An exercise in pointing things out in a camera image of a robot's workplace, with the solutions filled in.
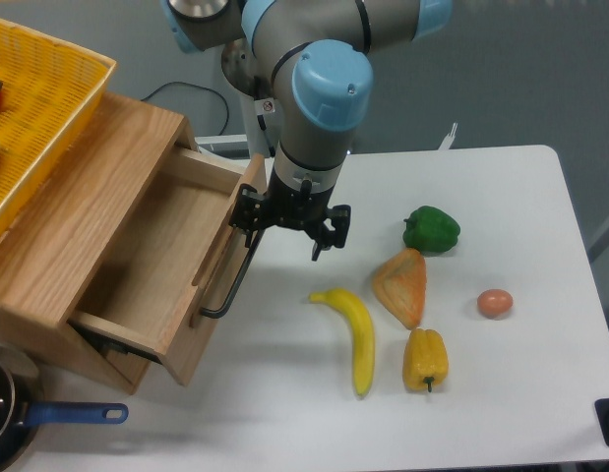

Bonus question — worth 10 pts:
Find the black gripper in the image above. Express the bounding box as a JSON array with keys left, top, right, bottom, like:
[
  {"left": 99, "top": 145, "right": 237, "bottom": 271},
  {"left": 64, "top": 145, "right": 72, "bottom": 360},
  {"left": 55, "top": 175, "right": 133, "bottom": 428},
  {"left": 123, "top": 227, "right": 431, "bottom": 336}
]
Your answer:
[{"left": 229, "top": 171, "right": 351, "bottom": 261}]

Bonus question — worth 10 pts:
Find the black metal drawer handle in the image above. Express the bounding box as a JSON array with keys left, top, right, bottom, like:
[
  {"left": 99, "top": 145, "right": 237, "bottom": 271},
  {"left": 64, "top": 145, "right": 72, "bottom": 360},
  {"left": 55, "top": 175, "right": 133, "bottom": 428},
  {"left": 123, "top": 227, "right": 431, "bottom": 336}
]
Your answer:
[{"left": 198, "top": 230, "right": 265, "bottom": 320}]

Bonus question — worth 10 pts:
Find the wooden top drawer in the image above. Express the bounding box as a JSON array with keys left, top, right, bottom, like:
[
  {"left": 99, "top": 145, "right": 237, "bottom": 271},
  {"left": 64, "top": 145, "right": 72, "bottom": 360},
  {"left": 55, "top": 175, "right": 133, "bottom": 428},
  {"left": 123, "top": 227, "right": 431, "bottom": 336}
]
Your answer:
[{"left": 69, "top": 147, "right": 266, "bottom": 385}]

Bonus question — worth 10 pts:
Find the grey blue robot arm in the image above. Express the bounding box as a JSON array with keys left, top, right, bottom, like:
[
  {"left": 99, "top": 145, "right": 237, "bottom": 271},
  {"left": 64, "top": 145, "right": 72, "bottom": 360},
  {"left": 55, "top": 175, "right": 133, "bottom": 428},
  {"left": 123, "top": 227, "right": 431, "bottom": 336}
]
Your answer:
[{"left": 162, "top": 1, "right": 453, "bottom": 252}]

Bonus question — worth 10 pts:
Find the wooden drawer cabinet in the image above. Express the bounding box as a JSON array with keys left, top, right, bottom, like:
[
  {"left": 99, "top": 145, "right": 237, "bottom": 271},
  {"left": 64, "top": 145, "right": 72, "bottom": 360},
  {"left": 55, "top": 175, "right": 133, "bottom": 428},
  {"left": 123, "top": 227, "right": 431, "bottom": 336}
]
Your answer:
[{"left": 0, "top": 92, "right": 195, "bottom": 393}]

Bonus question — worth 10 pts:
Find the orange toy bread slice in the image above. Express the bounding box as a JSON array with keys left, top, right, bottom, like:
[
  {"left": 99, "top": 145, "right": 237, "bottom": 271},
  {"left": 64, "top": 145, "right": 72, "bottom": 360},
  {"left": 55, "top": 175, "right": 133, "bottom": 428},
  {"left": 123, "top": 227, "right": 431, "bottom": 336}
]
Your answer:
[{"left": 372, "top": 248, "right": 427, "bottom": 330}]

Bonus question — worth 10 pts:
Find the green toy bell pepper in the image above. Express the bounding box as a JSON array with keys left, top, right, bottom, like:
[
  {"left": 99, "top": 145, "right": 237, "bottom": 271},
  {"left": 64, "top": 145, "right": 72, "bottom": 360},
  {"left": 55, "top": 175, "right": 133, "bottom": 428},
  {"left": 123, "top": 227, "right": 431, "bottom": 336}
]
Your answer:
[{"left": 402, "top": 206, "right": 460, "bottom": 254}]

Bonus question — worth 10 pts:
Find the yellow toy banana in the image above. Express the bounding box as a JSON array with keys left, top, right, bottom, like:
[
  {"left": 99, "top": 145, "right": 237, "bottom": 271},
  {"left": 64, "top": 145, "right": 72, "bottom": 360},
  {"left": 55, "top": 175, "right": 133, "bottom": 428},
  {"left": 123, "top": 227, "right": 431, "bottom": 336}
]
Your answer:
[{"left": 308, "top": 287, "right": 376, "bottom": 397}]

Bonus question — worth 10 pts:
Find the yellow toy bell pepper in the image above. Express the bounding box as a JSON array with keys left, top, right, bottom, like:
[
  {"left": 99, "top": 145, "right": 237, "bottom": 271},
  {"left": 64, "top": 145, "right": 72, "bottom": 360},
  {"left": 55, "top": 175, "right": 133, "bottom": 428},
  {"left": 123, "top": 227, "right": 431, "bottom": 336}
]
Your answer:
[{"left": 402, "top": 328, "right": 449, "bottom": 392}]

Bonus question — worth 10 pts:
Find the brown toy egg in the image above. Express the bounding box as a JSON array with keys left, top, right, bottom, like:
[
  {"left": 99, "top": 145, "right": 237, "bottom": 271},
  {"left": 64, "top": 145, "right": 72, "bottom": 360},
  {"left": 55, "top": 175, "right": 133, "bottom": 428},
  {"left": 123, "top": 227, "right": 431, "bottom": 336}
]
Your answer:
[{"left": 476, "top": 288, "right": 514, "bottom": 319}]

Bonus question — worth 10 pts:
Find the yellow plastic basket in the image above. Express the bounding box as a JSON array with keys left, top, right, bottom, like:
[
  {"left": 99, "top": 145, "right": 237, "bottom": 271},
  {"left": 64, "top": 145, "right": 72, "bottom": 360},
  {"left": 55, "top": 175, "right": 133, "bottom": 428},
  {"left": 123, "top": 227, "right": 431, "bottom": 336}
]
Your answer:
[{"left": 0, "top": 19, "right": 116, "bottom": 238}]

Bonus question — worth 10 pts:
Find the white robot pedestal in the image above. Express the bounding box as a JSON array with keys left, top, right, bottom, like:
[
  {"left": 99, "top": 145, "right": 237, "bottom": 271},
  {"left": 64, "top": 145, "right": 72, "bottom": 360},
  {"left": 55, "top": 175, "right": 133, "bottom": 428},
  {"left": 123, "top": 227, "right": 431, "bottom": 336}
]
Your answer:
[{"left": 219, "top": 38, "right": 285, "bottom": 159}]

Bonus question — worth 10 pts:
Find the white table frame bracket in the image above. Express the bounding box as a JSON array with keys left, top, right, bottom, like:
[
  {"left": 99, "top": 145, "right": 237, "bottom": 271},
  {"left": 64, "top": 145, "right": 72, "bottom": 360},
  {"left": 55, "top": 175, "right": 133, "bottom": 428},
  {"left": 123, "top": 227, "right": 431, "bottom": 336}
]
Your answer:
[{"left": 438, "top": 122, "right": 458, "bottom": 150}]

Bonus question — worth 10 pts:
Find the black cable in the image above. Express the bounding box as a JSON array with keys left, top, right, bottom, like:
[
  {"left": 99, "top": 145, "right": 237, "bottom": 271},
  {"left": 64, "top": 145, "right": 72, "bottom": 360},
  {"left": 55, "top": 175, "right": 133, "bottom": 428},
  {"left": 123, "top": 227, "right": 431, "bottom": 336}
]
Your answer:
[{"left": 140, "top": 81, "right": 230, "bottom": 137}]

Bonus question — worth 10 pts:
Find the blue handled frying pan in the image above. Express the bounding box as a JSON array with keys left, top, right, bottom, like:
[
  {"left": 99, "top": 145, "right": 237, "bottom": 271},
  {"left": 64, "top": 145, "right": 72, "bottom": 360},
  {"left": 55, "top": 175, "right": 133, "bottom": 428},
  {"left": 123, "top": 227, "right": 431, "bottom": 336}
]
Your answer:
[{"left": 0, "top": 346, "right": 129, "bottom": 471}]

